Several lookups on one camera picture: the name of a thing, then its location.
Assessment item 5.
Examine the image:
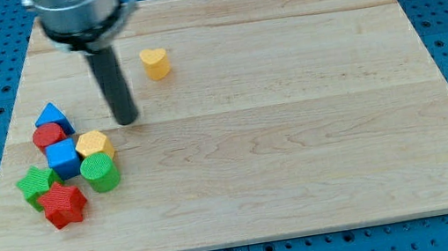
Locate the blue triangle block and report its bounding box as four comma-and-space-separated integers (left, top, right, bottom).
34, 102, 76, 136

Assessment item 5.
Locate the light wooden board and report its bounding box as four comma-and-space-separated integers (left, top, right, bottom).
0, 0, 448, 251

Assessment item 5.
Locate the yellow heart block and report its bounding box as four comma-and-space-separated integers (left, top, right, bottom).
139, 48, 171, 81

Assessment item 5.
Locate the green cylinder block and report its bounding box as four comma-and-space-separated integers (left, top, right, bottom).
80, 152, 121, 193

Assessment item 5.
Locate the yellow hexagon block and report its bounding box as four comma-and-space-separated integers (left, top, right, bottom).
75, 130, 115, 159

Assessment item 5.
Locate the black cylindrical pointer rod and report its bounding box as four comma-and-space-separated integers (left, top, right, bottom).
86, 47, 139, 126

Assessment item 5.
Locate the blue cube block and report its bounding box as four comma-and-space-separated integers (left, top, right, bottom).
45, 138, 81, 181

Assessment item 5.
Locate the red cylinder block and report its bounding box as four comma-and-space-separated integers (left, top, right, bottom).
32, 122, 67, 154

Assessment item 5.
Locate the red star block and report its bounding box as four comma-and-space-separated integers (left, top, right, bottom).
38, 181, 87, 230

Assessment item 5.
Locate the green star block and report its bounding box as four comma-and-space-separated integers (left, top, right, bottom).
16, 166, 63, 212

